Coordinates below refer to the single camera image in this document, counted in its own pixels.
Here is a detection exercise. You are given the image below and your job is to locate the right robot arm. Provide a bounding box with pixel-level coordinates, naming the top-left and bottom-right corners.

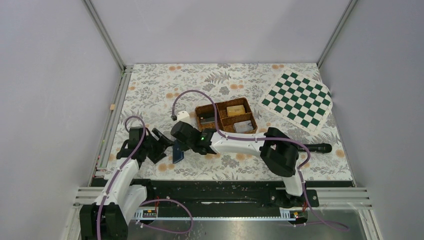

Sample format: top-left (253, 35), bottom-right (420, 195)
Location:
top-left (170, 121), bottom-right (310, 208)

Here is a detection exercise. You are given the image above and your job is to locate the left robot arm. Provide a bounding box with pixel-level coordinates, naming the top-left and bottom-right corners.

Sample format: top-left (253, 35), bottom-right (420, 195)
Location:
top-left (79, 126), bottom-right (174, 240)

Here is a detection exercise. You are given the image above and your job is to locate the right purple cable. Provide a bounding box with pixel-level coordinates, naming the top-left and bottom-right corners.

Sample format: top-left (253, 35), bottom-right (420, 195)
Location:
top-left (170, 89), bottom-right (350, 233)

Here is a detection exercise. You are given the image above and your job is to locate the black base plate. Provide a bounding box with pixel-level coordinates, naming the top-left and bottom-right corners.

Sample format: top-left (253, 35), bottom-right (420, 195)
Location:
top-left (131, 179), bottom-right (305, 218)

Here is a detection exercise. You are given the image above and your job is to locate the grey card stack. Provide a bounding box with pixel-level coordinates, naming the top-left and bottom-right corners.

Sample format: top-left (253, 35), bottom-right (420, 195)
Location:
top-left (233, 120), bottom-right (255, 133)

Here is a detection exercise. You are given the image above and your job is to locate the green white chessboard mat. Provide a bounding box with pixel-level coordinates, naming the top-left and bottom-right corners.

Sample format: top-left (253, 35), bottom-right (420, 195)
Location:
top-left (258, 68), bottom-right (333, 134)

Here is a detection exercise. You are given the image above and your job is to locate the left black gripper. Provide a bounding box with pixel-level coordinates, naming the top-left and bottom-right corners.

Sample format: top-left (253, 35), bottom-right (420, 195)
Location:
top-left (142, 128), bottom-right (175, 163)

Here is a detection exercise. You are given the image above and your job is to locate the floral table mat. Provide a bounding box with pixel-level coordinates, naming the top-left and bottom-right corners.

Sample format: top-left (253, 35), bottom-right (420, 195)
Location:
top-left (102, 63), bottom-right (353, 181)

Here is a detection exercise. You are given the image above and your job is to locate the woven wicker divided basket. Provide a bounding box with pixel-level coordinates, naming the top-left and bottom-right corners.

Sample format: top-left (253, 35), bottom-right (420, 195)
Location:
top-left (194, 97), bottom-right (258, 134)

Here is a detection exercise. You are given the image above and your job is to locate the aluminium frame rail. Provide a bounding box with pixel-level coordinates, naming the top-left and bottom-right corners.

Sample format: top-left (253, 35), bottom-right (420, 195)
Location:
top-left (72, 64), bottom-right (160, 220)

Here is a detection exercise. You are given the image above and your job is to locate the blue leather card holder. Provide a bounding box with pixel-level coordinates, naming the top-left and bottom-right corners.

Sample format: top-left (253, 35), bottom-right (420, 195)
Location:
top-left (172, 140), bottom-right (184, 164)

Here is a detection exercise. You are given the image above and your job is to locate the black marker orange cap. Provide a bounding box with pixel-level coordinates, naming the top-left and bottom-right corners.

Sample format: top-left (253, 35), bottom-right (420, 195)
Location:
top-left (305, 143), bottom-right (333, 154)

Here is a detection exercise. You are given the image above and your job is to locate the tan card box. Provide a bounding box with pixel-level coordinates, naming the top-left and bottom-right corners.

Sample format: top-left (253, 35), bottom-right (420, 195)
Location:
top-left (226, 104), bottom-right (246, 117)

